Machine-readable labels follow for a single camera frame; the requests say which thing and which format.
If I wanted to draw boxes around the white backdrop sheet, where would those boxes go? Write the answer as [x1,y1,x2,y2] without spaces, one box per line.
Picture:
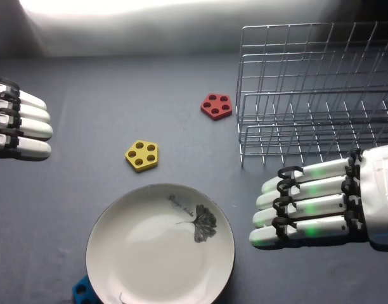
[0,0,388,58]

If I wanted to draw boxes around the blue pentagon block with holes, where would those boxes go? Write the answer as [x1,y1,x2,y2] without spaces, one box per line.
[72,274,101,304]

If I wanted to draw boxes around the grey table cloth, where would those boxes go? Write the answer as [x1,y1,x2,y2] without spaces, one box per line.
[0,53,388,304]

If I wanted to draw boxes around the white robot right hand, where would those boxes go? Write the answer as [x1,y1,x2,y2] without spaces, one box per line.
[248,144,388,253]

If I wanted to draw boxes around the silver wire dish rack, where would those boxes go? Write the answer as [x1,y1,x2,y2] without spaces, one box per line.
[235,21,388,168]

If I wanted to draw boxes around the white plate two leaf prints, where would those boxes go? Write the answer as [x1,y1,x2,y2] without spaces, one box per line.
[85,182,236,304]

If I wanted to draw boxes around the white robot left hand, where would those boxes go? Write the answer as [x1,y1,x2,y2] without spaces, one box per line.
[0,77,54,162]

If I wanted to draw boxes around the yellow pentagon block with holes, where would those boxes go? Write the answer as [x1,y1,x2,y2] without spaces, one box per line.
[124,139,159,174]

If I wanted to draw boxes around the red pentagon block with holes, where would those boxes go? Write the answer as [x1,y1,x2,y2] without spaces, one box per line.
[200,92,233,122]

